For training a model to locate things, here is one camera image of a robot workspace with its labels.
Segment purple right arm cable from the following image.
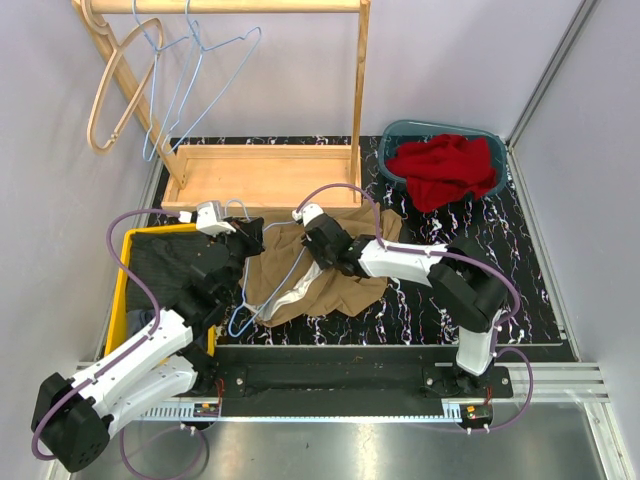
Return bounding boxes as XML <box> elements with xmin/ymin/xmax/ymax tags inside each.
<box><xmin>292</xmin><ymin>182</ymin><xmax>535</xmax><ymax>436</ymax></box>

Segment blue wire hanger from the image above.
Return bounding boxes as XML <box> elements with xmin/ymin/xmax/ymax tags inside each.
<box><xmin>132</xmin><ymin>0</ymin><xmax>209</xmax><ymax>162</ymax></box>
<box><xmin>154</xmin><ymin>1</ymin><xmax>263</xmax><ymax>148</ymax></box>
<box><xmin>223</xmin><ymin>198</ymin><xmax>306</xmax><ymax>339</ymax></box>

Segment yellow plastic crate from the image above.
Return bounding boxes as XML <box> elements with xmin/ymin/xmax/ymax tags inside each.
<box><xmin>104</xmin><ymin>224</ymin><xmax>212</xmax><ymax>354</ymax></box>

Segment teal plastic basin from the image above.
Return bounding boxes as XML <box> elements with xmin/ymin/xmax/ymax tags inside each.
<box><xmin>377</xmin><ymin>120</ymin><xmax>508</xmax><ymax>196</ymax></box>

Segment dark grey folded clothes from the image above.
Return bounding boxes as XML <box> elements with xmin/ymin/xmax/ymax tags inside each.
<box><xmin>125</xmin><ymin>232</ymin><xmax>230</xmax><ymax>337</ymax></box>

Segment tan brown skirt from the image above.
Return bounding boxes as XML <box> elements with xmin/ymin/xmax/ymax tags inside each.
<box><xmin>246</xmin><ymin>211</ymin><xmax>387</xmax><ymax>328</ymax></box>

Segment red cloth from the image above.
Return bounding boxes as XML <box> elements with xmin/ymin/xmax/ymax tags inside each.
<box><xmin>387</xmin><ymin>134</ymin><xmax>498</xmax><ymax>213</ymax></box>

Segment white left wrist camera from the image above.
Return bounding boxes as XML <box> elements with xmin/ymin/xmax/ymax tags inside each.
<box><xmin>178</xmin><ymin>201</ymin><xmax>236</xmax><ymax>238</ymax></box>

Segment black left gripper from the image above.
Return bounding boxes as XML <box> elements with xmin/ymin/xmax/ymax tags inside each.
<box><xmin>207</xmin><ymin>217</ymin><xmax>266</xmax><ymax>300</ymax></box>

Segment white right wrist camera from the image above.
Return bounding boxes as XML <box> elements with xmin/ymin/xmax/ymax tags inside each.
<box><xmin>291</xmin><ymin>203</ymin><xmax>325</xmax><ymax>227</ymax></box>

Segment black marble pattern mat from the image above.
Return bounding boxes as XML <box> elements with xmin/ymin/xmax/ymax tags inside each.
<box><xmin>144</xmin><ymin>134</ymin><xmax>571</xmax><ymax>347</ymax></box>

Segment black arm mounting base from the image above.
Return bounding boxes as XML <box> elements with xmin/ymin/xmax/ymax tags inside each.
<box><xmin>213</xmin><ymin>345</ymin><xmax>514</xmax><ymax>422</ymax></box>

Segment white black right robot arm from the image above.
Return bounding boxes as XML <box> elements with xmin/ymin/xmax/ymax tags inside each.
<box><xmin>297</xmin><ymin>211</ymin><xmax>508</xmax><ymax>397</ymax></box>

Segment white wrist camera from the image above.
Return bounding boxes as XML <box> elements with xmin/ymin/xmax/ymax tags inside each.
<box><xmin>178</xmin><ymin>201</ymin><xmax>236</xmax><ymax>238</ymax></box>
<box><xmin>291</xmin><ymin>203</ymin><xmax>325</xmax><ymax>227</ymax></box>

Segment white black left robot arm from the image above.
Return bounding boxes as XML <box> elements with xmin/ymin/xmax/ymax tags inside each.
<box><xmin>31</xmin><ymin>217</ymin><xmax>264</xmax><ymax>473</ymax></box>

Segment wooden clothes rack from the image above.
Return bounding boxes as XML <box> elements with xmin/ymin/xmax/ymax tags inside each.
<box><xmin>73</xmin><ymin>1</ymin><xmax>371</xmax><ymax>210</ymax></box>

